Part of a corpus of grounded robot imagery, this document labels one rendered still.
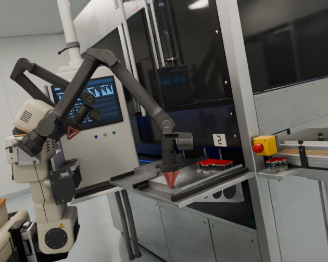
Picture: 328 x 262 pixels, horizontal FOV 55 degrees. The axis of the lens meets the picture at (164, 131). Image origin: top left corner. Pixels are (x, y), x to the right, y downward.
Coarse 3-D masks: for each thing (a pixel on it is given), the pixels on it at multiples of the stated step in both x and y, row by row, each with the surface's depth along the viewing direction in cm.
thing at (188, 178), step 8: (184, 168) 155; (192, 168) 157; (232, 168) 137; (160, 176) 148; (184, 176) 151; (192, 176) 148; (200, 176) 145; (208, 176) 143; (216, 176) 132; (152, 184) 142; (160, 184) 135; (176, 184) 141; (184, 184) 138; (192, 184) 125; (200, 184) 128; (168, 192) 131; (176, 192) 126
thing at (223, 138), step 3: (213, 135) 153; (216, 135) 151; (219, 135) 149; (222, 135) 147; (213, 138) 153; (216, 138) 152; (219, 138) 150; (222, 138) 148; (216, 141) 152; (219, 141) 150; (222, 141) 148; (225, 141) 147; (216, 144) 153; (222, 144) 149; (225, 144) 147
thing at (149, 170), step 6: (180, 156) 194; (204, 156) 172; (156, 162) 186; (180, 162) 184; (186, 162) 166; (192, 162) 168; (138, 168) 180; (144, 168) 182; (150, 168) 183; (156, 168) 180; (138, 174) 174; (144, 174) 168; (150, 174) 162; (156, 174) 156
